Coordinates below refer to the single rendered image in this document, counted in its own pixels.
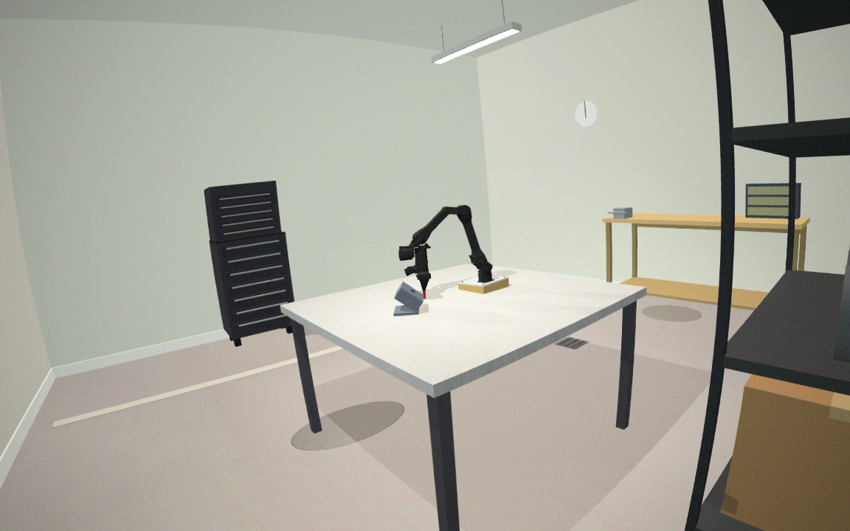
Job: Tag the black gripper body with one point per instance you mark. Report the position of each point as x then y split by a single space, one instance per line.
423 273

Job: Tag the grey metal panel with square hole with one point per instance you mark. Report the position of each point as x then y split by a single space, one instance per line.
411 300

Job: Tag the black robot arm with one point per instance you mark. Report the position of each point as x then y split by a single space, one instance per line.
421 236

